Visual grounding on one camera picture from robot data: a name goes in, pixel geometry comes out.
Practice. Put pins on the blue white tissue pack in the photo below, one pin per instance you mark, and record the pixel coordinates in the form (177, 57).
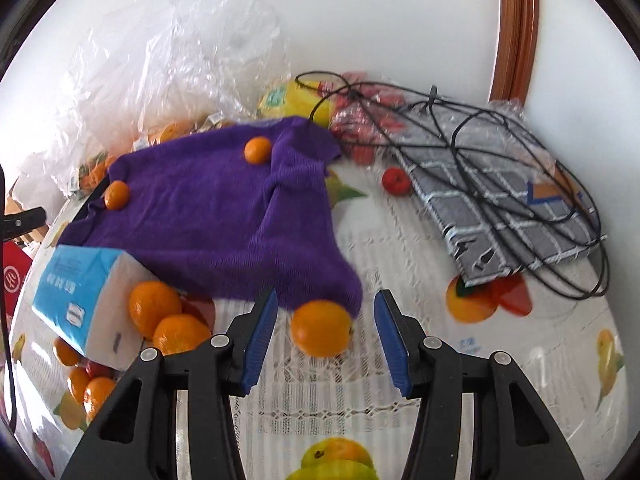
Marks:
(85, 290)

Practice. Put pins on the red box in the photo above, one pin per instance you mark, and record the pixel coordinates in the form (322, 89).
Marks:
(15, 275)

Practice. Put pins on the grey checked cloth package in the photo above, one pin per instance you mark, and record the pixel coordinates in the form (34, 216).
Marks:
(500, 210)

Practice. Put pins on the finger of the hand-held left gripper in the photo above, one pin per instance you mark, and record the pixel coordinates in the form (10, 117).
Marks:
(22, 222)

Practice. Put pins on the white plastic bag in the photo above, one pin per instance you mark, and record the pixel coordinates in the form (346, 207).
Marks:
(50, 160)

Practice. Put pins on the labelled plastic bag of oranges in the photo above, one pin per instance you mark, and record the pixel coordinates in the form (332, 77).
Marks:
(172, 130)

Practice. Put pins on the large clear plastic bag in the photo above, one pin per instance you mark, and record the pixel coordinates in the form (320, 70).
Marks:
(175, 50)

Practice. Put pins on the bag of red snacks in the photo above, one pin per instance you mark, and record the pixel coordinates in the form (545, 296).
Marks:
(360, 125)

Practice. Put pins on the purple towel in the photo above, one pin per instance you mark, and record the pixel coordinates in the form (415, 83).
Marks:
(210, 210)

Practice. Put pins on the fruit print tablecloth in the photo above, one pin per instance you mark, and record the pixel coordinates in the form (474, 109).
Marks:
(400, 260)

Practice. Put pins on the yellow pomelo with green label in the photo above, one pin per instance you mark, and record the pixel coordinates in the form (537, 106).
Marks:
(292, 100)

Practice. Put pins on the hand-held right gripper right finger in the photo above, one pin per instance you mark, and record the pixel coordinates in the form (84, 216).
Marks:
(387, 330)

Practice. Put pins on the small red fruit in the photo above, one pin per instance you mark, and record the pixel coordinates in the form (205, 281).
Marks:
(396, 181)

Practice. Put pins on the wooden door frame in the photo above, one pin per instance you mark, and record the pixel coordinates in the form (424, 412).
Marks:
(515, 25)

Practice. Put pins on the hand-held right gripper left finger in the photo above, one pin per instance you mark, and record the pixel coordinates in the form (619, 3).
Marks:
(262, 330)

